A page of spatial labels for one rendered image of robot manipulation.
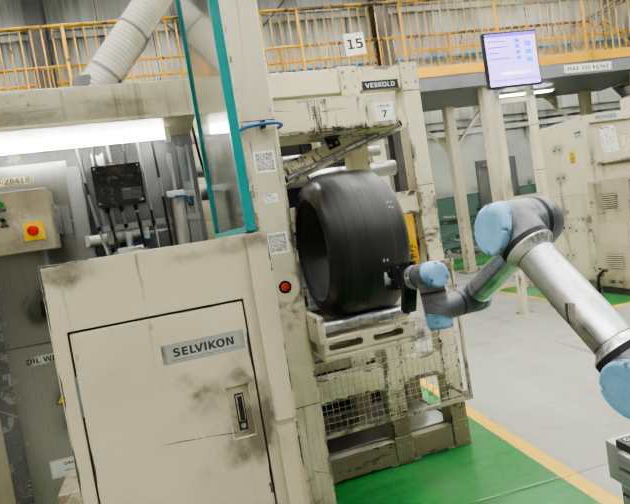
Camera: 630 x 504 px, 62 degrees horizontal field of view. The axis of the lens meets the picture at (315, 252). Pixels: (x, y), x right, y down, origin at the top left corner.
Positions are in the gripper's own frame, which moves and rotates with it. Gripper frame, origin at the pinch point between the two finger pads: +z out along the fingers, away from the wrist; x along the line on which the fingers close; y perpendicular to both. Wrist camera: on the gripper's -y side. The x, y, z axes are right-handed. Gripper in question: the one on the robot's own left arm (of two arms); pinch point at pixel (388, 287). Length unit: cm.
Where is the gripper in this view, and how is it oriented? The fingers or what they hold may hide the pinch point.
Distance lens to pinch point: 181.6
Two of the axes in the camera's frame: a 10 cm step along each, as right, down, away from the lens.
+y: -1.9, -9.8, 0.6
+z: -2.7, 1.2, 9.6
